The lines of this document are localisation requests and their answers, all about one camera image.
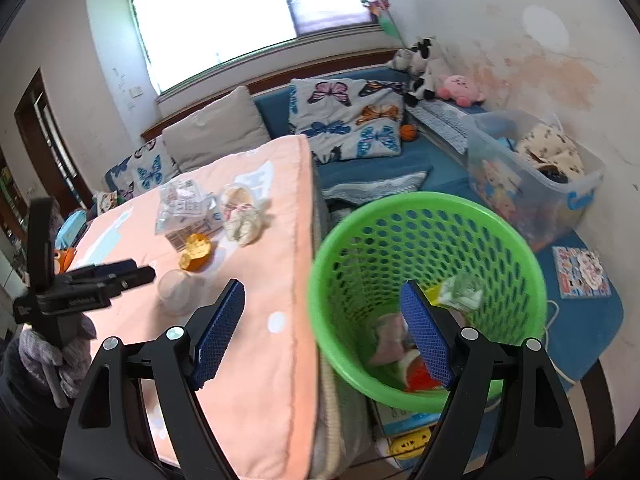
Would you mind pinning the brown wooden door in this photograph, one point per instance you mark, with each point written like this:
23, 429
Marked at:
47, 140

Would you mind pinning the small orange basketball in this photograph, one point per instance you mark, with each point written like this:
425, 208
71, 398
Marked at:
409, 132

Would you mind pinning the grey white plush toy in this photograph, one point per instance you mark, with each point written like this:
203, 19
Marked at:
402, 57

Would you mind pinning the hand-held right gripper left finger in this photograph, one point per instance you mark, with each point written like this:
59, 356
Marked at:
220, 332

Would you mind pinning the blue floor mat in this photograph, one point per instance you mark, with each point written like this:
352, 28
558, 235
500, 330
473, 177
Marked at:
590, 330

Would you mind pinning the green label plastic bottle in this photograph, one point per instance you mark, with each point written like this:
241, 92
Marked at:
457, 290

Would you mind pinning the blue sofa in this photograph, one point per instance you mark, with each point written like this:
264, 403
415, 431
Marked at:
430, 165

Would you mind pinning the clear plastic bag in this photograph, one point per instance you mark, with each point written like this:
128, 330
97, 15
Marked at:
185, 200

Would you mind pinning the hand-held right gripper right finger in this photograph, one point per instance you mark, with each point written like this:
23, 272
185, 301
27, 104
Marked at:
425, 340

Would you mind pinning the pinwheel toy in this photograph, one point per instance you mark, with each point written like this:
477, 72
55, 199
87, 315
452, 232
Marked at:
377, 2

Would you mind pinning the window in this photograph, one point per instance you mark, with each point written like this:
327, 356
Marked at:
225, 15

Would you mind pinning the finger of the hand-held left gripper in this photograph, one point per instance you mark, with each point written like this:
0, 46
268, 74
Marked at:
95, 271
132, 280

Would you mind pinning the clear pink plastic cup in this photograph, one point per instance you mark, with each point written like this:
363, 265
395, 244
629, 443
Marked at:
175, 292

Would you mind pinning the yellow plastic toy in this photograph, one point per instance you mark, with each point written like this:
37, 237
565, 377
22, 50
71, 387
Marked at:
407, 445

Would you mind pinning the spotted cream cloth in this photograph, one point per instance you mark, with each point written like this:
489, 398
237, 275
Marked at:
550, 152

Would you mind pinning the white light switch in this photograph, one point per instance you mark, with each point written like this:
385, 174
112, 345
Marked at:
135, 92

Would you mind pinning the pink snack wrapper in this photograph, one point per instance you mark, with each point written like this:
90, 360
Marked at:
390, 340

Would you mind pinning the black white cow plush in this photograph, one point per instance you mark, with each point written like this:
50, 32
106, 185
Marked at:
430, 72

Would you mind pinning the orange fox plush toy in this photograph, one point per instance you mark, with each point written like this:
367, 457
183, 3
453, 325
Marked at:
64, 260

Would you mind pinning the dark wooden cabinet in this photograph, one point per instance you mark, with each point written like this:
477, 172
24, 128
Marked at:
10, 220

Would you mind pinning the colourful picture book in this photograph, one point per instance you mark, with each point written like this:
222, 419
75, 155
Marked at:
580, 272

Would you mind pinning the pink round plush toy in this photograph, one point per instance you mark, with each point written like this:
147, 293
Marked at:
461, 91

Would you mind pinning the green plastic basket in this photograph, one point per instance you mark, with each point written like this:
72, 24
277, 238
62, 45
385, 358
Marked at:
350, 270

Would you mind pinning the person's left forearm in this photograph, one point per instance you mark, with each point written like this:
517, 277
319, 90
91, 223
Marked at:
25, 425

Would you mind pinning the butterfly print pillow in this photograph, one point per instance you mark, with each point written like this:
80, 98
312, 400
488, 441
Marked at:
345, 115
147, 170

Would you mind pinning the clear snack wrapper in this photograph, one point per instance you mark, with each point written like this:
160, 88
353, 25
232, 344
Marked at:
239, 199

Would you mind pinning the orange peel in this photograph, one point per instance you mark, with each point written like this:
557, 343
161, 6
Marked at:
196, 252

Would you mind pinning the beige cushion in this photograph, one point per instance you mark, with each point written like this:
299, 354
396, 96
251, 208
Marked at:
215, 130

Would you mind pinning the cartoon picture card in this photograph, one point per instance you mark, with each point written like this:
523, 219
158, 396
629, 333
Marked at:
107, 202

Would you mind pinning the grey lace trimmed cloth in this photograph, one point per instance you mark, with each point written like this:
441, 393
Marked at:
375, 187

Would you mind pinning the white tissue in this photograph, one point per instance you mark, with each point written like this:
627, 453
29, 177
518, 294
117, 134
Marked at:
243, 226

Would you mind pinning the pink printed blanket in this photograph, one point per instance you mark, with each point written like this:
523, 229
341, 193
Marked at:
250, 360

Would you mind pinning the clear plastic storage box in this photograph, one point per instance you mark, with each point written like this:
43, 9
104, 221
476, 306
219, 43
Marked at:
525, 200

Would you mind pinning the person's left hand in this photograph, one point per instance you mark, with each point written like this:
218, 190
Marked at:
70, 365

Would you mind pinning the grey patterned cloth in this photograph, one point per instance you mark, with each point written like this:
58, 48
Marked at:
442, 122

